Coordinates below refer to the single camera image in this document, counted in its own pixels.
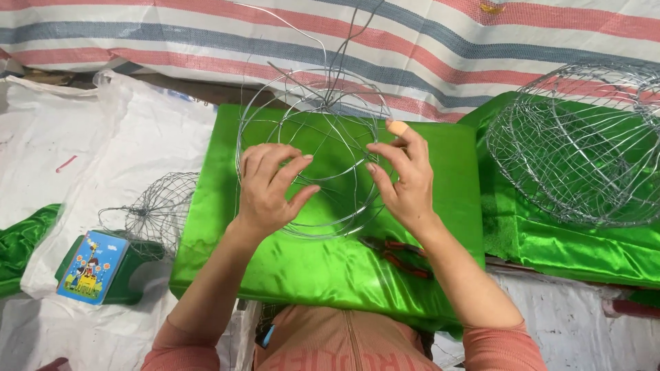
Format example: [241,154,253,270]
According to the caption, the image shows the person's right hand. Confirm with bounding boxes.
[365,120,437,239]

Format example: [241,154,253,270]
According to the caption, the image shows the person's left hand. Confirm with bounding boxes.
[236,143,321,239]

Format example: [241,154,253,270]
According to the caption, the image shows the unfinished wire basket frame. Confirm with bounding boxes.
[230,0,394,240]

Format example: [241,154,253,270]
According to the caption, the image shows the green satin covered board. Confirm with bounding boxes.
[169,103,486,341]

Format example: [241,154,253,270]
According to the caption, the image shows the striped woven tarpaulin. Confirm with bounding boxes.
[0,0,660,123]

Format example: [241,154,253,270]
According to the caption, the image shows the green plastic stool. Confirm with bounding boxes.
[55,230,167,306]

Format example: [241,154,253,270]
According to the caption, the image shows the green satin cloth sheet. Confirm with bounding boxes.
[458,91,660,289]

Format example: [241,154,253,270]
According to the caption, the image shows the person's pink ribbed top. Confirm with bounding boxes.
[141,304,548,371]

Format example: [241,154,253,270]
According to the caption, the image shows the white woven plastic sack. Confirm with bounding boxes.
[0,69,261,371]

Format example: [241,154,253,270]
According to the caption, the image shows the blue cartoon print box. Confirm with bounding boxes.
[56,230,130,306]

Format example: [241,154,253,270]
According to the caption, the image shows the crumpled green satin cloth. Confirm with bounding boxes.
[0,203,63,299]

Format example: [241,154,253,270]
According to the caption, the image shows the red handled pliers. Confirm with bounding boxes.
[358,235,435,280]

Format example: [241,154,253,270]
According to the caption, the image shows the small finished wire basket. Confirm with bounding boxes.
[98,172,201,259]

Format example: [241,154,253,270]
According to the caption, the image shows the stack of finished wire baskets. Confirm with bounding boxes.
[486,60,660,229]

